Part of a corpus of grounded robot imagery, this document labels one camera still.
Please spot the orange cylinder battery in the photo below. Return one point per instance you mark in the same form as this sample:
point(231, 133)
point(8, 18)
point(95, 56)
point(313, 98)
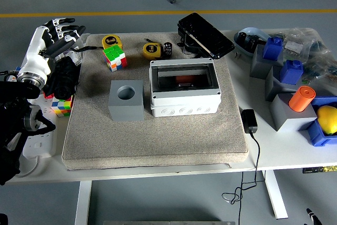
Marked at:
point(185, 79)
point(300, 99)

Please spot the yellow tape measure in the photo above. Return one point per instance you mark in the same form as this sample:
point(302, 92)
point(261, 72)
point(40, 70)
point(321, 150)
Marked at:
point(110, 41)
point(150, 50)

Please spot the black table control panel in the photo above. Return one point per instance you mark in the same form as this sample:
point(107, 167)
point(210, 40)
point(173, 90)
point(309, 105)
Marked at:
point(319, 169)

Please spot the grey plastic junction box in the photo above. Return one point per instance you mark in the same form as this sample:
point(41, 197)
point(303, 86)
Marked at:
point(184, 103)

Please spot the black flat case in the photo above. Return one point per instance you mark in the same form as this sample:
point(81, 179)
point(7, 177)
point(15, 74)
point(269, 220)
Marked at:
point(205, 32)

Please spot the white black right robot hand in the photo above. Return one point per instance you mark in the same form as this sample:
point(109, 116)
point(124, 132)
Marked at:
point(313, 218)

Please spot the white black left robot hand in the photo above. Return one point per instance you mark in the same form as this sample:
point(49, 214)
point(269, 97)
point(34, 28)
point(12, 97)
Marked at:
point(35, 56)

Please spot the blue square battery block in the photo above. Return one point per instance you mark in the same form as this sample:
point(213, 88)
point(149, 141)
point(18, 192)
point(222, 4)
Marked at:
point(272, 49)
point(291, 73)

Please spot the clear bag of hardware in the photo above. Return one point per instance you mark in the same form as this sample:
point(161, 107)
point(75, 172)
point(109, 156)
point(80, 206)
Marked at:
point(77, 57)

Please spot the clear bag of parts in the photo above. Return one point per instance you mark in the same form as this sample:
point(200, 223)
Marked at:
point(316, 51)

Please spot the beige fabric mat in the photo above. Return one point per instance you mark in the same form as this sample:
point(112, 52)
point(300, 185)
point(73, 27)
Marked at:
point(171, 140)

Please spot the blue plastic bin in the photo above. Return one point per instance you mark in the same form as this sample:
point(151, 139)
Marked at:
point(318, 136)

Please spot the white table leg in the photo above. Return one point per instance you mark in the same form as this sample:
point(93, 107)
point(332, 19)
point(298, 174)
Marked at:
point(83, 204)
point(276, 196)

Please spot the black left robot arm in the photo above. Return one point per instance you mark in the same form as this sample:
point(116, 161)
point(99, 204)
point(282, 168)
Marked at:
point(10, 135)

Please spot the grey holder block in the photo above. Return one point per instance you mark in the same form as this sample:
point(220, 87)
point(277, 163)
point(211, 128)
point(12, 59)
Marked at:
point(272, 88)
point(284, 117)
point(259, 67)

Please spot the yellow lemon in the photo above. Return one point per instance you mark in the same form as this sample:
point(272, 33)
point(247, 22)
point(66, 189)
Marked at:
point(329, 119)

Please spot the black cylindrical capacitor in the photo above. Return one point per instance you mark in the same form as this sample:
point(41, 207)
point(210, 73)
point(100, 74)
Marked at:
point(168, 49)

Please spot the transparent hinged box lid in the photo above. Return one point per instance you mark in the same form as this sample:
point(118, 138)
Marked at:
point(163, 77)

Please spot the black folded umbrella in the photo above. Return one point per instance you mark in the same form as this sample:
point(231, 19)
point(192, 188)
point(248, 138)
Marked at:
point(64, 82)

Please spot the grey block with round hole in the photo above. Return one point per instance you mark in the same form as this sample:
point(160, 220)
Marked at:
point(126, 109)

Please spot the light blue bowl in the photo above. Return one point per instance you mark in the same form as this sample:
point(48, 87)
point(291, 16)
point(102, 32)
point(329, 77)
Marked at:
point(252, 31)

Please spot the black power adapter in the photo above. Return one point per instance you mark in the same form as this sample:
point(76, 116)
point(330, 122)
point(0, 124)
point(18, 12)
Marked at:
point(249, 121)

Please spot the colourful puzzle cube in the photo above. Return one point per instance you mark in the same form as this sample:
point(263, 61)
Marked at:
point(114, 57)
point(62, 106)

